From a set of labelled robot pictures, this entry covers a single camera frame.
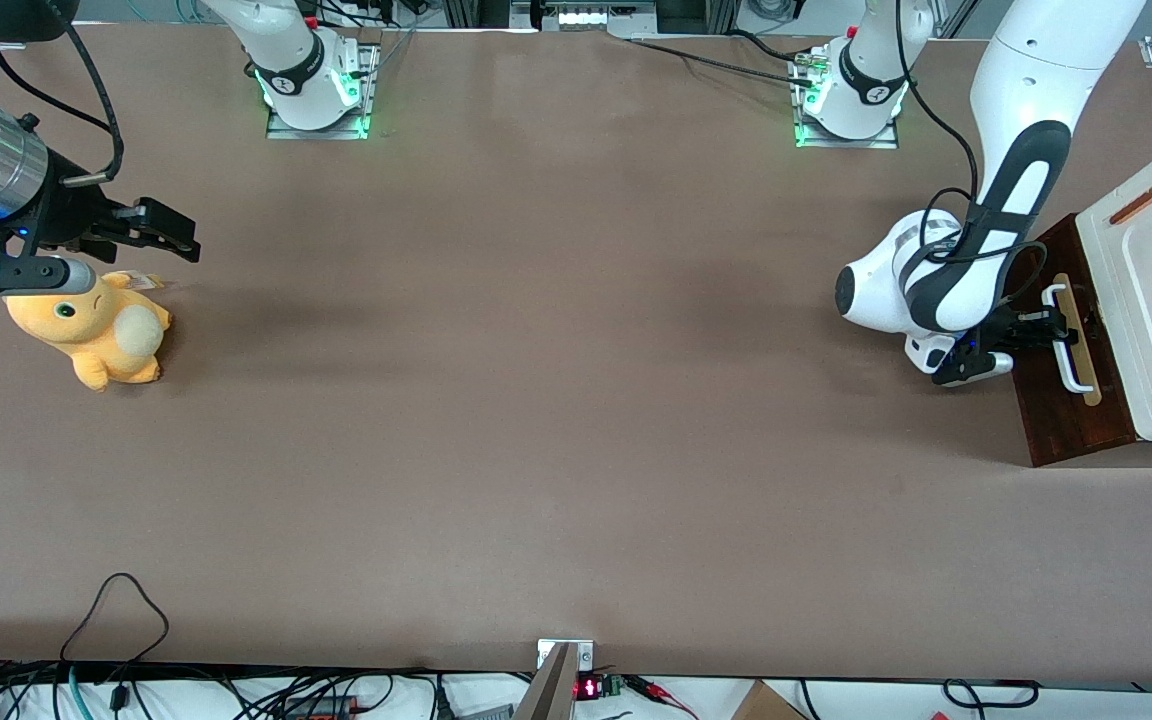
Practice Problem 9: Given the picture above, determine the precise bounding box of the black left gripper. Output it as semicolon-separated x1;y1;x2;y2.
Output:
954;306;1080;361

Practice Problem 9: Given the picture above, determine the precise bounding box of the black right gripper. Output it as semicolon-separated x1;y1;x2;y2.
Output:
0;152;203;265

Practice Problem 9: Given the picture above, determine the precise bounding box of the white drawer handle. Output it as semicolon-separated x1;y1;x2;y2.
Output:
1041;284;1089;394

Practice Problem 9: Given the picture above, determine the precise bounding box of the dark wood drawer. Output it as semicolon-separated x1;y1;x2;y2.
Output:
1002;212;1138;469

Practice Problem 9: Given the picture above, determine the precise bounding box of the orange plush toy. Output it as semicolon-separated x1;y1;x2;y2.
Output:
4;268;173;393

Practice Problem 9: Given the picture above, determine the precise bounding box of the brown cardboard piece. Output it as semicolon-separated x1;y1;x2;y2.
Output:
730;679;809;720

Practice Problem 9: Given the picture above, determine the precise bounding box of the white light bar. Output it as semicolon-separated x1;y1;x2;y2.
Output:
540;0;659;33

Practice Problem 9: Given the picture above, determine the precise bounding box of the red clip lead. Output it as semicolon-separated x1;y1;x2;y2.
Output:
624;676;701;719

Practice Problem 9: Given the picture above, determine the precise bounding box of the light wood handle plate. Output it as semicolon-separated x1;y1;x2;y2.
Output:
1053;272;1104;408

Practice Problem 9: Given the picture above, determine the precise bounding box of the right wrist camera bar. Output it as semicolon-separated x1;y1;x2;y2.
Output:
0;255;99;297

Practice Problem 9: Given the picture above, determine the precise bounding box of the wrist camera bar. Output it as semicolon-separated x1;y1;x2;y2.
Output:
931;350;1018;389
0;255;99;297

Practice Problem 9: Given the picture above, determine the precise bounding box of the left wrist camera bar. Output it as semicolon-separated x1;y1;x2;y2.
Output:
931;350;1018;389

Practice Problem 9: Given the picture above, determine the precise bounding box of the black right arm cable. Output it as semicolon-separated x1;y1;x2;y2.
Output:
0;20;127;190

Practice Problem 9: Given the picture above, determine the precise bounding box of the copper bar handle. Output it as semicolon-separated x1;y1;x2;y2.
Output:
1108;174;1152;226

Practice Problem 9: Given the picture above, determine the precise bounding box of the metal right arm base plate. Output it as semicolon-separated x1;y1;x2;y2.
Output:
264;42;377;142

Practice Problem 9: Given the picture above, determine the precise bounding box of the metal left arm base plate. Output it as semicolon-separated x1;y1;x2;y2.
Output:
792;48;901;151

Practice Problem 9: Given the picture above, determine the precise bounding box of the black floor cable loop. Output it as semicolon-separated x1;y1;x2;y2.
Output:
940;678;1043;712

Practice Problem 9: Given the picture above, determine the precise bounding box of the black looped table cable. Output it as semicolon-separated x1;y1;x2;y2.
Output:
59;572;171;667

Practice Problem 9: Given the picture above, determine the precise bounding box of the black base power cable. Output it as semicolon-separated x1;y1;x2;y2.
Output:
624;28;819;89

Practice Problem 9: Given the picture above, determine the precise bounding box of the tangled black cable bundle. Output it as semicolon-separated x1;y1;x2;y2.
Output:
0;660;519;720

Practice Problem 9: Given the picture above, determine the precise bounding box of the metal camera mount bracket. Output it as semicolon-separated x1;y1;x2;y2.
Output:
510;638;597;720

